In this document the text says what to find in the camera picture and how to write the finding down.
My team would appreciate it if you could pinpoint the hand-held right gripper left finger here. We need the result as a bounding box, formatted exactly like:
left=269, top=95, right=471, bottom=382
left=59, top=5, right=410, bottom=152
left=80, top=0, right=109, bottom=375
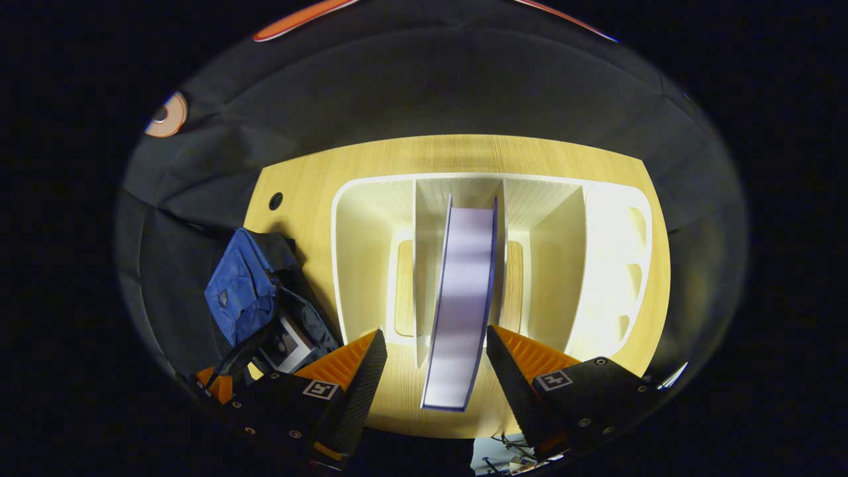
left=229, top=328, right=388, bottom=468

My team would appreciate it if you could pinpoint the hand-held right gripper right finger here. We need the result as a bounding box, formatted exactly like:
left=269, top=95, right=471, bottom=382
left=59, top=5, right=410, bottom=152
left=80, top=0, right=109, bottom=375
left=486, top=325, right=660, bottom=461

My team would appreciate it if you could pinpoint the grey white book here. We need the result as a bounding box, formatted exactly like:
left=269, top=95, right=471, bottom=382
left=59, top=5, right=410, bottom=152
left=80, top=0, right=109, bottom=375
left=258, top=315, right=319, bottom=373

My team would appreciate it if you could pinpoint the blue schoolbag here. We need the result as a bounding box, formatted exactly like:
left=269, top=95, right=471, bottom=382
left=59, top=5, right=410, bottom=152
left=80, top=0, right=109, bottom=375
left=204, top=227, right=342, bottom=375

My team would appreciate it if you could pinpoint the blue-edged book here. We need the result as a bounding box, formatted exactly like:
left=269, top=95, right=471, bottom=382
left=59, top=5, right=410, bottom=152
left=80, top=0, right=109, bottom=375
left=421, top=194, right=499, bottom=413

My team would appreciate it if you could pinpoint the white bookshelf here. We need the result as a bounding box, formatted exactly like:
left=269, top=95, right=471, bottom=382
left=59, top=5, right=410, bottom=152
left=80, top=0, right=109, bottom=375
left=330, top=174, right=653, bottom=365

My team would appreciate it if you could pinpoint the black backdrop cloth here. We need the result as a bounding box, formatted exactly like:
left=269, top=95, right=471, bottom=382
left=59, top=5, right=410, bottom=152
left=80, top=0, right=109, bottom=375
left=116, top=0, right=749, bottom=385

